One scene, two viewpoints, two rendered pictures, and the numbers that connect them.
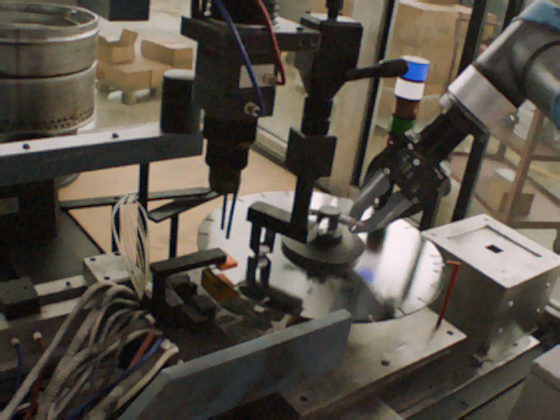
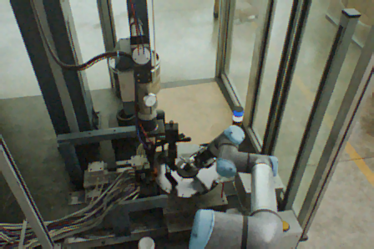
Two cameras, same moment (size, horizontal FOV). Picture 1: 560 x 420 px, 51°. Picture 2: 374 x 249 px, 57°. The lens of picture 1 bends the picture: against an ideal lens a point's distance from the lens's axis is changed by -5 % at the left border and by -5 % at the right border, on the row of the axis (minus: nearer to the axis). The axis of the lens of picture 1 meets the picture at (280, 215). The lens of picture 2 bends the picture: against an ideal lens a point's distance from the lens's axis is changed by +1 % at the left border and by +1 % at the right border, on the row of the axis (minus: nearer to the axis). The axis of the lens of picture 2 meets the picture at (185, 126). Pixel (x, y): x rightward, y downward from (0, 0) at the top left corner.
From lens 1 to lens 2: 1.03 m
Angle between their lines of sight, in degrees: 29
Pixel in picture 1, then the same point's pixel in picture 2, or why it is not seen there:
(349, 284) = (184, 183)
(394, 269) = (201, 180)
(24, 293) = (113, 165)
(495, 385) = not seen: hidden behind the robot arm
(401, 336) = (206, 198)
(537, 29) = (224, 136)
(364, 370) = (188, 205)
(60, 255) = (131, 149)
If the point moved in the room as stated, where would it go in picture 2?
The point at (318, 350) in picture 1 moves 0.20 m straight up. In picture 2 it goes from (158, 202) to (155, 171)
